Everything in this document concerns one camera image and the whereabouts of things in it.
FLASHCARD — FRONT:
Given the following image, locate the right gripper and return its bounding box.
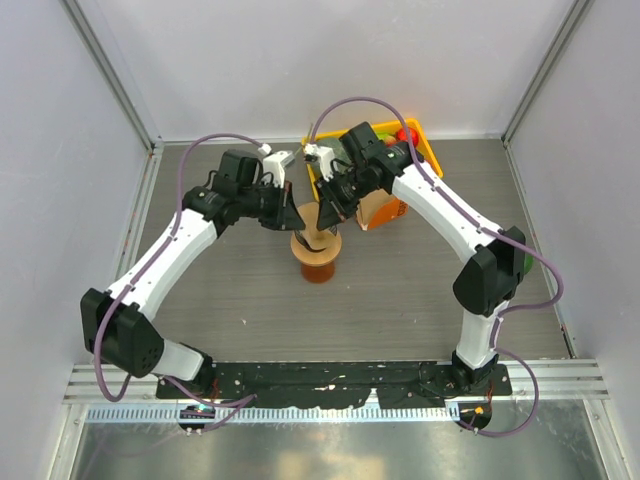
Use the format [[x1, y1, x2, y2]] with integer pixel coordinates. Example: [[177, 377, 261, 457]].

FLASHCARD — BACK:
[[313, 165, 378, 232]]

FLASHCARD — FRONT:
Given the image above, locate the green melon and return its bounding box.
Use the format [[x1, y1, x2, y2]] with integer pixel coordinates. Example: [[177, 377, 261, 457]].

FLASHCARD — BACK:
[[317, 137, 349, 162]]

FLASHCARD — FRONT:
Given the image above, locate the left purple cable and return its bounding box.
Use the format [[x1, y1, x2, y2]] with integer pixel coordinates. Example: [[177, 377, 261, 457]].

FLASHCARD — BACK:
[[93, 132, 274, 433]]

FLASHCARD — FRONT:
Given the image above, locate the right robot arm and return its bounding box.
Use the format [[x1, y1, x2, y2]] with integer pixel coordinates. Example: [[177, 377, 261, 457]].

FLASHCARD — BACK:
[[303, 122, 525, 394]]

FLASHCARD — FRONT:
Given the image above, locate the orange glass carafe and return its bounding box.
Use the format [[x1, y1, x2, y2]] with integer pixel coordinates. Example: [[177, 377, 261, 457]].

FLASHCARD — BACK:
[[301, 262, 335, 284]]

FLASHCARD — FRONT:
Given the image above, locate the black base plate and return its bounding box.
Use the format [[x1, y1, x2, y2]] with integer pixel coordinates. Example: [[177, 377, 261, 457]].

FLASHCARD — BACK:
[[154, 359, 514, 409]]

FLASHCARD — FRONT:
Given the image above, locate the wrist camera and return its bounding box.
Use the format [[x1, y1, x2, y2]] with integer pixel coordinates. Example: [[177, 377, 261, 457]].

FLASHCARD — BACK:
[[258, 143, 295, 188], [303, 143, 336, 182]]

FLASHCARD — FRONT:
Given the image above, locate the brown paper coffee filter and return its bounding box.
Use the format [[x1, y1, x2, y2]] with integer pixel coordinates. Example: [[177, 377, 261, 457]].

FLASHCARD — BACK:
[[298, 202, 319, 231]]

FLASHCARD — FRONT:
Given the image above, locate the wooden ring collar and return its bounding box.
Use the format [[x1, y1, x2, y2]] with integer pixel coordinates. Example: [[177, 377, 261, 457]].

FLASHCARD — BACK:
[[290, 233, 342, 267]]

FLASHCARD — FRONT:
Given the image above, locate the blue plastic dripper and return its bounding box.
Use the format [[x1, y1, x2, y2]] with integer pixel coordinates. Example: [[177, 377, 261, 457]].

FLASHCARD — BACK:
[[294, 228, 337, 253]]

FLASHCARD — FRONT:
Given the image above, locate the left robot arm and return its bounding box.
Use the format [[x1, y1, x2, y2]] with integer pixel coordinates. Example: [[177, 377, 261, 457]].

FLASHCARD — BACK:
[[80, 149, 304, 398]]

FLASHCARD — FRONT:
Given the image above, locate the green object at right edge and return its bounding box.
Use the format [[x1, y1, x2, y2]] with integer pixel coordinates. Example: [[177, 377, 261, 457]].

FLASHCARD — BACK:
[[523, 253, 535, 275]]

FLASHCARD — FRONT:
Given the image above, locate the orange coffee filter box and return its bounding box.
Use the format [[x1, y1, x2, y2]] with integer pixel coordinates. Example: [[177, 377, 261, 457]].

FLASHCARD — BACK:
[[356, 189, 409, 231]]

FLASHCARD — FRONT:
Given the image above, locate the yellow plastic tray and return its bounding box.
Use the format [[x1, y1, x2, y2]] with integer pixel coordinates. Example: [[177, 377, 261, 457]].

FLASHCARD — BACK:
[[307, 118, 443, 201]]

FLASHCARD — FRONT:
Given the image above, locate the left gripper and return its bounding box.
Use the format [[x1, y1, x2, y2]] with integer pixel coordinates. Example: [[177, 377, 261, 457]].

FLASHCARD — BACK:
[[238, 178, 306, 231]]

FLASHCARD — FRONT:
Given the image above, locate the white cable duct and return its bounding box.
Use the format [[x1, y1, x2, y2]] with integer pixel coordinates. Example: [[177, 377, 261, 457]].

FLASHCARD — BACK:
[[85, 403, 460, 424]]

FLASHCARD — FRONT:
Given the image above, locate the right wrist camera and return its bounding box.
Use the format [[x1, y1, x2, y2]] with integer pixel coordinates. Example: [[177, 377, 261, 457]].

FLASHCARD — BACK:
[[303, 143, 336, 182]]

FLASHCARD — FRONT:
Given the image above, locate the red apple back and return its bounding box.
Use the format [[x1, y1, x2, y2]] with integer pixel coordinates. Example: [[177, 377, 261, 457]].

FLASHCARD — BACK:
[[395, 128, 420, 146]]

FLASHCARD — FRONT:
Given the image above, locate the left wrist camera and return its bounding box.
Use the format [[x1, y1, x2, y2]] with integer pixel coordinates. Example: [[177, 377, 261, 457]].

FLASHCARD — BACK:
[[258, 143, 295, 188]]

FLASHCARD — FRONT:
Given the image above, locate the green apple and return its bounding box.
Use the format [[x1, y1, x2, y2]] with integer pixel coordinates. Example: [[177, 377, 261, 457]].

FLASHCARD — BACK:
[[376, 132, 396, 143]]

